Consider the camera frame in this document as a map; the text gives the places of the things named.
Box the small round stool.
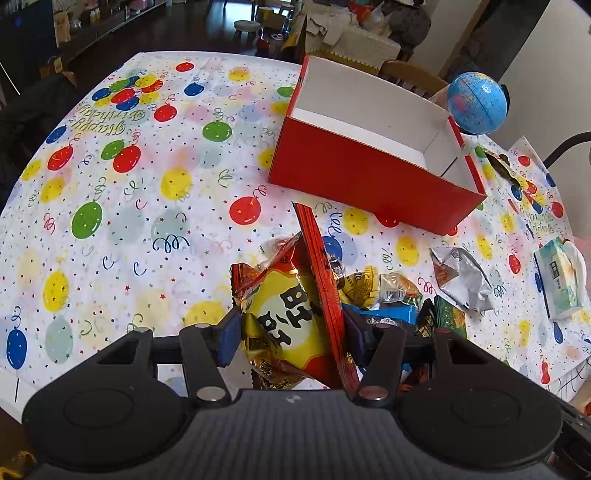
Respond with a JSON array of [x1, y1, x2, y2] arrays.
[[233, 20, 263, 45]]

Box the dark wrapper on table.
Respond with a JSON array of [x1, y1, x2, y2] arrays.
[[485, 150, 521, 189]]

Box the tv cabinet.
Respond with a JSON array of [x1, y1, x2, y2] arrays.
[[58, 1, 168, 67]]

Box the sofa with clothes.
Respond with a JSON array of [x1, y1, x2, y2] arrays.
[[283, 1, 432, 73]]

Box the red long snack pack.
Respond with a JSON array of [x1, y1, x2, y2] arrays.
[[293, 203, 360, 397]]

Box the balloon pattern tablecloth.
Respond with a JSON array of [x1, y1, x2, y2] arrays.
[[1, 52, 590, 418]]

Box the yellow snack packet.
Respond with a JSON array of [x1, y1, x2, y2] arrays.
[[338, 265, 380, 309]]

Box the tissue pack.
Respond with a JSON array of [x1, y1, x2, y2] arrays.
[[534, 238, 587, 320]]

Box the black desk lamp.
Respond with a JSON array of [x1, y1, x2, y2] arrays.
[[543, 131, 591, 169]]

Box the black sesame snack packet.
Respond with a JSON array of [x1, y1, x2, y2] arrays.
[[415, 298, 437, 338]]

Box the red cardboard box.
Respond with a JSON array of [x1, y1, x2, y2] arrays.
[[269, 56, 486, 235]]

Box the blue desk globe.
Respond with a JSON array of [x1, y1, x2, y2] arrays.
[[446, 72, 510, 135]]

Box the egg picture snack packet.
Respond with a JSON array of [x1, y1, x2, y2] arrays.
[[379, 272, 423, 306]]

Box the blue snack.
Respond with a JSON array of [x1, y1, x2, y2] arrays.
[[342, 304, 418, 325]]

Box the wooden chair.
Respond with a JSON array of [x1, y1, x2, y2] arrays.
[[378, 60, 448, 98]]

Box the yellow red chip bag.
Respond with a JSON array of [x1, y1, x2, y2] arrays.
[[230, 233, 342, 390]]

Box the silver foil snack bag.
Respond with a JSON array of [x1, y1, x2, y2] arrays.
[[430, 247, 494, 313]]

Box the green snack packet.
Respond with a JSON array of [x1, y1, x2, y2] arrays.
[[435, 295, 467, 338]]

